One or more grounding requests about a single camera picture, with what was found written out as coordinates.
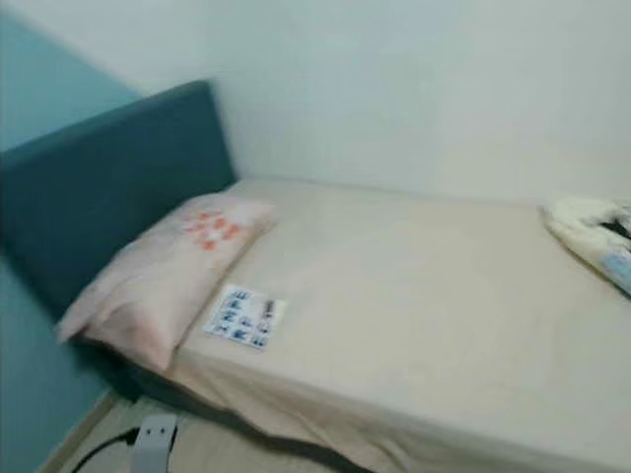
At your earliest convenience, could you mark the cream cartoon print blanket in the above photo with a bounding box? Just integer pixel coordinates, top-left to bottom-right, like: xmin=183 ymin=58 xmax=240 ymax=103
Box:
xmin=540 ymin=195 xmax=631 ymax=297

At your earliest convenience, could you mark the white booklet with blue letters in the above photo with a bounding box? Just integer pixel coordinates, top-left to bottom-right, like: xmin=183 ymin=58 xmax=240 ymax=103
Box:
xmin=205 ymin=284 xmax=289 ymax=351

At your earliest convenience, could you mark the bed with beige sheet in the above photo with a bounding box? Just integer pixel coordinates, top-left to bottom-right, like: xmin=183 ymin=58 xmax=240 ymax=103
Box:
xmin=108 ymin=177 xmax=631 ymax=473

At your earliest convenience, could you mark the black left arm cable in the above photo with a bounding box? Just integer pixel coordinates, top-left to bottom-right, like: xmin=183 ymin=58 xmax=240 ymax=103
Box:
xmin=71 ymin=427 xmax=139 ymax=473

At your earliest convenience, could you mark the pink patterned pillow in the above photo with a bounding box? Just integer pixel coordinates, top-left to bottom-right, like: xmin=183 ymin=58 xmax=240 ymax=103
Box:
xmin=56 ymin=192 xmax=277 ymax=372

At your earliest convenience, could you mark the teal upholstered headboard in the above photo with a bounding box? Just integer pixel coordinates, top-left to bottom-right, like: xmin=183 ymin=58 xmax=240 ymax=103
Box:
xmin=0 ymin=81 xmax=238 ymax=326

